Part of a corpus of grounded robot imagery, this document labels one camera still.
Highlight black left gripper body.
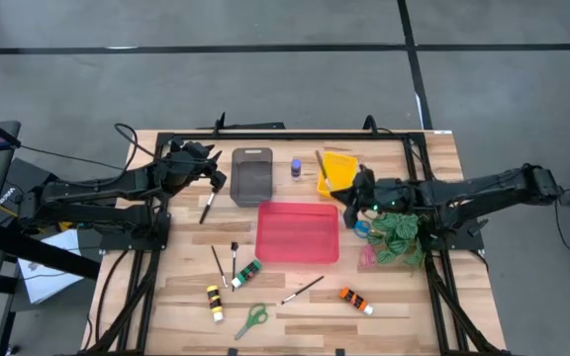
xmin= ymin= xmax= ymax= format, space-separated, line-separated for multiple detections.
xmin=163 ymin=139 xmax=217 ymax=192

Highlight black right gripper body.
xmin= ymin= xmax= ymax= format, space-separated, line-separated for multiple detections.
xmin=356 ymin=165 xmax=418 ymax=217

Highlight blue scissors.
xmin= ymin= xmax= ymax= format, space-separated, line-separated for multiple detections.
xmin=352 ymin=219 xmax=373 ymax=240

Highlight pink scissors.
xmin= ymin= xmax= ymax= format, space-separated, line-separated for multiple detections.
xmin=357 ymin=244 xmax=378 ymax=270

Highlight black comb brush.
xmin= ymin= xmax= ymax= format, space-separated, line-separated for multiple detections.
xmin=230 ymin=240 xmax=239 ymax=293

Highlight orange paint bottle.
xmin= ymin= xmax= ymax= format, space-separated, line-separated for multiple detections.
xmin=339 ymin=287 xmax=375 ymax=316

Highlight green paint bottle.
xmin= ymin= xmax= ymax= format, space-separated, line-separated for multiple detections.
xmin=230 ymin=259 xmax=263 ymax=290

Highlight yellow paint bottle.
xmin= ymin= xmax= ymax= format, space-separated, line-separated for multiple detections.
xmin=205 ymin=284 xmax=226 ymax=323

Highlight thick black paint brush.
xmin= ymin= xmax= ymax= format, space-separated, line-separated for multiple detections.
xmin=198 ymin=190 xmax=219 ymax=225

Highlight thin black paint brush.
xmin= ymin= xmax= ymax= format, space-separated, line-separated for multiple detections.
xmin=210 ymin=244 xmax=230 ymax=289

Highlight yellow plastic basket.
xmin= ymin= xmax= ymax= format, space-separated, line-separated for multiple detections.
xmin=316 ymin=150 xmax=360 ymax=199

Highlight grey translucent plastic bin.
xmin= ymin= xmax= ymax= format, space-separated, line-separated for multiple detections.
xmin=229 ymin=146 xmax=274 ymax=209

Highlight potted plant with striped leaves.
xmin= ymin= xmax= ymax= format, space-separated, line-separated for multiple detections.
xmin=366 ymin=211 xmax=428 ymax=268

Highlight pink translucent plastic bin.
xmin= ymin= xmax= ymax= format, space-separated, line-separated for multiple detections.
xmin=254 ymin=201 xmax=341 ymax=265

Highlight black brush with silver ferrule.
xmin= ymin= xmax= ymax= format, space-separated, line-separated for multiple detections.
xmin=279 ymin=275 xmax=326 ymax=307

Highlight white paper sheet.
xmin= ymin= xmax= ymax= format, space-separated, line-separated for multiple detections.
xmin=17 ymin=227 xmax=86 ymax=306

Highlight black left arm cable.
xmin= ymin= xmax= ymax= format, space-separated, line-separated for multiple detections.
xmin=19 ymin=122 xmax=157 ymax=172

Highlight green scissors handles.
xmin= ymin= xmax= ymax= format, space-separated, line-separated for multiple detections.
xmin=234 ymin=303 xmax=270 ymax=341

